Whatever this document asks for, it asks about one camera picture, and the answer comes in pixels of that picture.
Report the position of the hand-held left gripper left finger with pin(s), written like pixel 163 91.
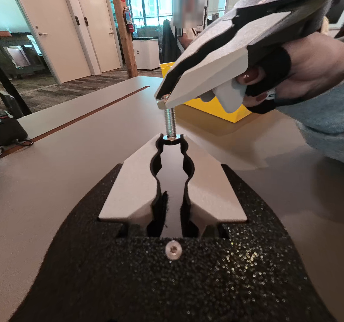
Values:
pixel 129 190

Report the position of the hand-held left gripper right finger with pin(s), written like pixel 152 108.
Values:
pixel 212 193

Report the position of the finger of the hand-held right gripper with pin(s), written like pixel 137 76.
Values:
pixel 188 52
pixel 215 72

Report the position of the silver hex nut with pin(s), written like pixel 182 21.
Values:
pixel 171 138

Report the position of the silver bolt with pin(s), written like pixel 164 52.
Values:
pixel 170 123

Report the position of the person's right forearm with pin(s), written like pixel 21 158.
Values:
pixel 322 120

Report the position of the person's right hand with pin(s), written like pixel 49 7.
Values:
pixel 309 66

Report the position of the black hanging jacket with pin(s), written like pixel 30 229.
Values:
pixel 169 45

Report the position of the yellow plastic bin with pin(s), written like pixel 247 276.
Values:
pixel 215 109

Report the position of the white recycling bin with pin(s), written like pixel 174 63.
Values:
pixel 146 54

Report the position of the grid pane window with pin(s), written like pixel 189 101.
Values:
pixel 150 2

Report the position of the red fire extinguisher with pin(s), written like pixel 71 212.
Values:
pixel 129 18

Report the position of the white door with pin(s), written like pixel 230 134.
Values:
pixel 53 18
pixel 99 18

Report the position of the black box device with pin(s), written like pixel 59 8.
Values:
pixel 10 131

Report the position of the dark wooden post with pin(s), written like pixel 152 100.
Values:
pixel 123 37

